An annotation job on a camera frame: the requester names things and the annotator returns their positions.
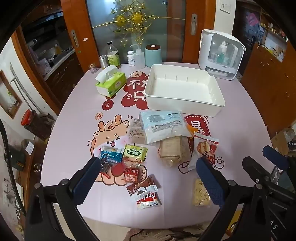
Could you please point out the clear packet of yellow chips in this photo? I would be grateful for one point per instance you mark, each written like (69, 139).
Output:
(200, 192)

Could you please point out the wooden glass sliding door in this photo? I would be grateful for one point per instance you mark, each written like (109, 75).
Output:
(104, 23)

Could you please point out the red and white snack packet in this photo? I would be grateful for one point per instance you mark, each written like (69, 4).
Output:
(204, 146)

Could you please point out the dark jar with red lid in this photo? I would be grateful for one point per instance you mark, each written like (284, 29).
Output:
(27, 118)

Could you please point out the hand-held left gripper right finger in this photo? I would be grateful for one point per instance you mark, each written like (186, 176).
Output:
(210, 183)

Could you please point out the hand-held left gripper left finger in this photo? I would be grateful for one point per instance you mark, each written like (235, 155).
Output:
(86, 183)

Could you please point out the white wall switch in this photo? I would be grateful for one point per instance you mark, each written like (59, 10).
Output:
(225, 7)

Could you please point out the wooden framed picture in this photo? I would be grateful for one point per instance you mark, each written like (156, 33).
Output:
(9, 97)

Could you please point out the white pill bottle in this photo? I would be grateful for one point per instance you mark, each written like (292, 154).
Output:
(131, 59)

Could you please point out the wooden cabinet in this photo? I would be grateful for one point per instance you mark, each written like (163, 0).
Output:
(266, 92)

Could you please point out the white plastic bin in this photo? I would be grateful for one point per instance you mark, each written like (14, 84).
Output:
(180, 85)

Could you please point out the silver metal can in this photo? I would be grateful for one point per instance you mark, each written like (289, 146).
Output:
(104, 62)

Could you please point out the wooden wall shelf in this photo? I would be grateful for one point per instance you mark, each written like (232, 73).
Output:
(275, 34)

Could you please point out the cluttered kitchen counter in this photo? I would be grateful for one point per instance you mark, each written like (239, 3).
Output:
(55, 60)

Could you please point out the pink door decoration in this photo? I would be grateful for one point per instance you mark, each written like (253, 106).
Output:
(252, 19)

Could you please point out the brown chocolate packet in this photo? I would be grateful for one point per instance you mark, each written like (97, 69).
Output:
(141, 184)

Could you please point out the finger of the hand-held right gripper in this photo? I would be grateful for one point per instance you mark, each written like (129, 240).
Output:
(252, 166)
(275, 158)

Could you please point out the clear cracker packet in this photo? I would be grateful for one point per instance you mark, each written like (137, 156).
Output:
(135, 132)

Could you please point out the white storage cabinet with clear door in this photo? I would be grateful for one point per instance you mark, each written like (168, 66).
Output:
(208, 46)

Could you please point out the small glass jar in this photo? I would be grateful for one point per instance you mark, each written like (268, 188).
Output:
(92, 69)

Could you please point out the large light-blue snack packet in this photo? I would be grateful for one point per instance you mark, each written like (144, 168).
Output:
(161, 125)

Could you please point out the small red candy packet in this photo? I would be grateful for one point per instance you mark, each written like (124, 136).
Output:
(131, 175)

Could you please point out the teal canister with brown lid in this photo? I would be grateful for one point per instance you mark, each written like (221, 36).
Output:
(153, 58)

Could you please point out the dark wooden door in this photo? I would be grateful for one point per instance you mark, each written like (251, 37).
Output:
(240, 27)

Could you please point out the cardboard box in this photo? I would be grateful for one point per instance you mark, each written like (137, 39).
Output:
(281, 141)

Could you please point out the green pastry packet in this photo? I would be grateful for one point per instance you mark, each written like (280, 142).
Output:
(135, 153)

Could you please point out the glass bottle with green label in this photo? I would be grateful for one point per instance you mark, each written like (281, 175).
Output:
(112, 58)

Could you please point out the small blue snack packet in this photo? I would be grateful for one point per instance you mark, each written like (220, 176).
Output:
(112, 155)

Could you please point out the beige wafer packet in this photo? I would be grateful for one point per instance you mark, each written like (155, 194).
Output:
(171, 148)

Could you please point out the clear squeeze wash bottle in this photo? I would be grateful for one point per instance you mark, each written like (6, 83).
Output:
(140, 60)

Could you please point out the green tissue box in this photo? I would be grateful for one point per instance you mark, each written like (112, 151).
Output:
(113, 85)

